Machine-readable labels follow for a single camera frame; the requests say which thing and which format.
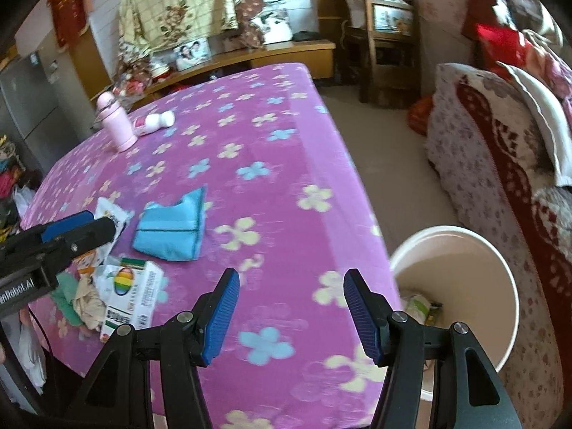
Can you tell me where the red hanging banner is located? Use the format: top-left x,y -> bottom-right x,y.
47,0 -> 90,50

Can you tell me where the white plastic bucket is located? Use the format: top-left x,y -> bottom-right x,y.
389,226 -> 519,403

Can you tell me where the grey refrigerator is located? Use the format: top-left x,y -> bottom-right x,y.
0,51 -> 74,175

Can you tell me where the beige wrapper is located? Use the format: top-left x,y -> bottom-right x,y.
74,275 -> 108,331

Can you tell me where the white pillow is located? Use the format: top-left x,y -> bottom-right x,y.
496,60 -> 572,188

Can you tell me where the yellow floral cloth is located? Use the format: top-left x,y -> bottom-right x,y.
117,0 -> 255,54

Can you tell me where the large photo print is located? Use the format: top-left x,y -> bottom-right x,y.
252,9 -> 293,45

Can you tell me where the pink water bottle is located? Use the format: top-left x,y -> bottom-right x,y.
95,92 -> 138,153

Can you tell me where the blue tissue pouch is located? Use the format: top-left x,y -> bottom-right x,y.
132,186 -> 207,262

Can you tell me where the framed couple photo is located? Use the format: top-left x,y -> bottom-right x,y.
173,38 -> 212,71

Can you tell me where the wooden chair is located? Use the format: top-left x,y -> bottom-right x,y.
335,0 -> 423,108

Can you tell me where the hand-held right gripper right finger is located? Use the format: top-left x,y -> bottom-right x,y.
343,268 -> 523,429

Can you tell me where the white snack packet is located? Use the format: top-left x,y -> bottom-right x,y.
76,197 -> 135,264

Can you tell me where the green cloth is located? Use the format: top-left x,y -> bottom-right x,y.
49,272 -> 83,327

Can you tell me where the orange red floor bag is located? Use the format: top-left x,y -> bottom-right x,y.
406,96 -> 434,137

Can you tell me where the white green wipes packet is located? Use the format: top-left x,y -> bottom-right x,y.
400,294 -> 432,322

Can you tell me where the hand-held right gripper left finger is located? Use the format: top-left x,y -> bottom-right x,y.
65,268 -> 241,429

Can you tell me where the white medicine box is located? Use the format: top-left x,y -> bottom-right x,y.
99,261 -> 164,344

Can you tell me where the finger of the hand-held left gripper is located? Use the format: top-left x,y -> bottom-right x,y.
27,217 -> 117,273
0,209 -> 97,253

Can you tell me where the floral covered sofa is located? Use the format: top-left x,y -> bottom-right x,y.
422,63 -> 572,429

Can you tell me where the wooden low cabinet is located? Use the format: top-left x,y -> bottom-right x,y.
89,38 -> 337,112

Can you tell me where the small white pill bottle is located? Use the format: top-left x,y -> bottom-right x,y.
133,111 -> 176,138

